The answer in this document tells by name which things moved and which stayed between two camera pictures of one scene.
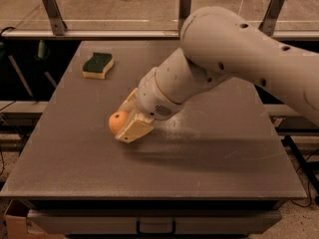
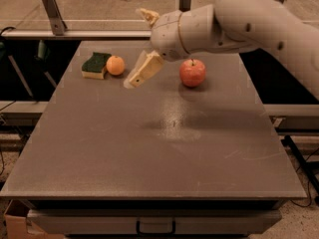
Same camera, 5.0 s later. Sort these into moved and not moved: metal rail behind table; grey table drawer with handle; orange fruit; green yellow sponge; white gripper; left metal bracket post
Moved: orange fruit; white gripper
Not moved: green yellow sponge; metal rail behind table; grey table drawer with handle; left metal bracket post
